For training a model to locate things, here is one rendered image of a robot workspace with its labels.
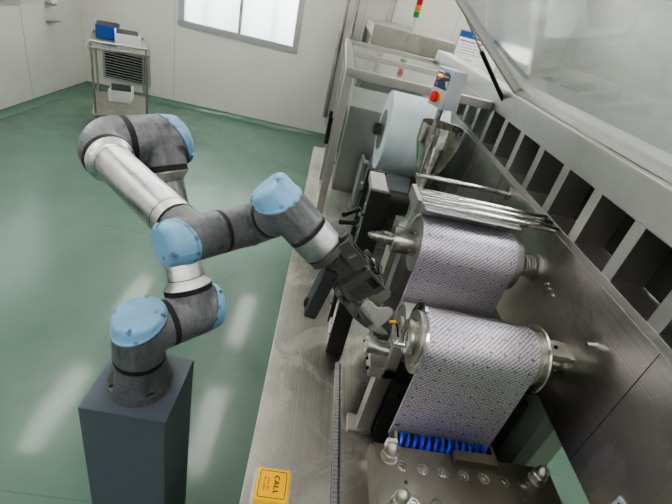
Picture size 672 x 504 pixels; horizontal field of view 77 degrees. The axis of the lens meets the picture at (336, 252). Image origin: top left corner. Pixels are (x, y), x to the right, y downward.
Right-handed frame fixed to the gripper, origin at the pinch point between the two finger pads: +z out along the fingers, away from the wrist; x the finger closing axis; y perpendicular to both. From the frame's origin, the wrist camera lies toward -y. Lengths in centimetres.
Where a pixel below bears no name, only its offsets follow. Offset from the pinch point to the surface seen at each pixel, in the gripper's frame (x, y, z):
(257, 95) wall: 553, -141, -27
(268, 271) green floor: 193, -121, 56
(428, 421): -3.9, -5.2, 26.3
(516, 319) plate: 23.6, 20.0, 38.0
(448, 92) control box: 53, 36, -14
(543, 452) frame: 9, 6, 73
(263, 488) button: -14.7, -37.8, 11.3
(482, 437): -3.9, 1.7, 38.1
